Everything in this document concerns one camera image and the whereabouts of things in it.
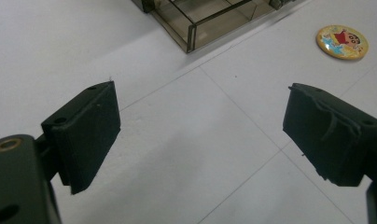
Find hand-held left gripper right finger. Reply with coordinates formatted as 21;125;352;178
282;82;377;188

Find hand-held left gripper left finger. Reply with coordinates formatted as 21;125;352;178
35;80;121;196

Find clear smoky plastic storage box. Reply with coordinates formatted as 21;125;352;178
132;0;298;54

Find round yellow cartoon badge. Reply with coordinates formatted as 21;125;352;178
315;24;370;61

